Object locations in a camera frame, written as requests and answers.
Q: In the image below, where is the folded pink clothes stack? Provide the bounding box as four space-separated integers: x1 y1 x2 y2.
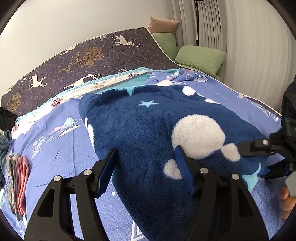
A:
5 154 30 221

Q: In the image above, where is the tan brown pillow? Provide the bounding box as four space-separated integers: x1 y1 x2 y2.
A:
147 16 180 35

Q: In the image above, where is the green pillow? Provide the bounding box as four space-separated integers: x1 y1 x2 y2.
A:
175 45 226 77
152 33 178 61

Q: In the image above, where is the teal blue clothing item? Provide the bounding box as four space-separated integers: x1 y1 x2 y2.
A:
0 131 11 189

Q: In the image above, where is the navy fleece star-pattern garment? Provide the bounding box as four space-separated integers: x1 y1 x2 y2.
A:
79 85 267 240

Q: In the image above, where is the black clothing pile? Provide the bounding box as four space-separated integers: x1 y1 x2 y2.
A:
0 107 17 132

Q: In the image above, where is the periwinkle printed bed sheet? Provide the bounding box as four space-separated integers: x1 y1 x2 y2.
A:
7 69 282 240

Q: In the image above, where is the white curtain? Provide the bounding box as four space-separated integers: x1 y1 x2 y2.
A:
164 1 295 110

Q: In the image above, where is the person's right hand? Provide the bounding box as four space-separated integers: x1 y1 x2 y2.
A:
278 186 296 222

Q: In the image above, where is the dark purple deer-print mattress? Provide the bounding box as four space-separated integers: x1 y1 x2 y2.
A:
1 27 178 116

